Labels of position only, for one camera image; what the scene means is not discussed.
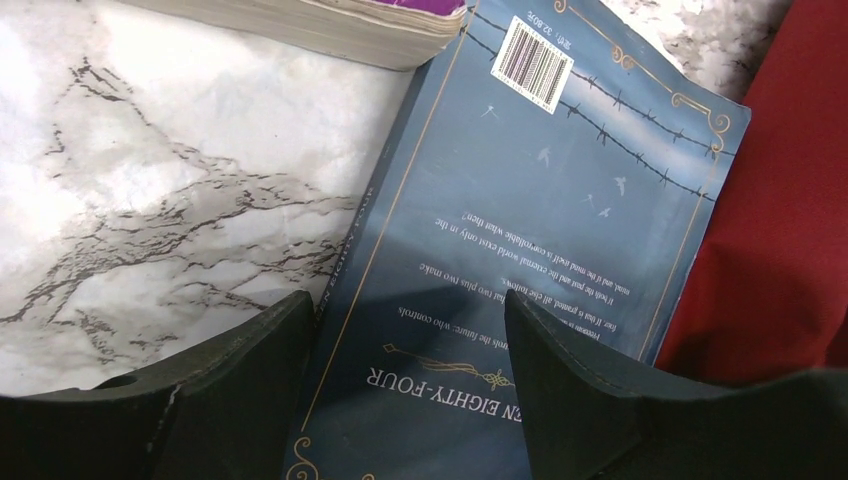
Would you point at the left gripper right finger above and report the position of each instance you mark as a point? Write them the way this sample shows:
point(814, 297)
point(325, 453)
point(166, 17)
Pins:
point(591, 412)

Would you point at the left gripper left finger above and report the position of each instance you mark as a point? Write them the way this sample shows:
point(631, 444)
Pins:
point(221, 409)

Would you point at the red backpack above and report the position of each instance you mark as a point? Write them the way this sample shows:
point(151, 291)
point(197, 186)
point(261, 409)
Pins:
point(767, 295)

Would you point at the dark blue book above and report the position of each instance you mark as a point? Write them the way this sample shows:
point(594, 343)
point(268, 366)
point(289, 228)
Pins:
point(549, 150)

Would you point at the purple green paperback book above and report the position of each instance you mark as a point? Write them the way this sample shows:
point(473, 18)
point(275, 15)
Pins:
point(395, 35)

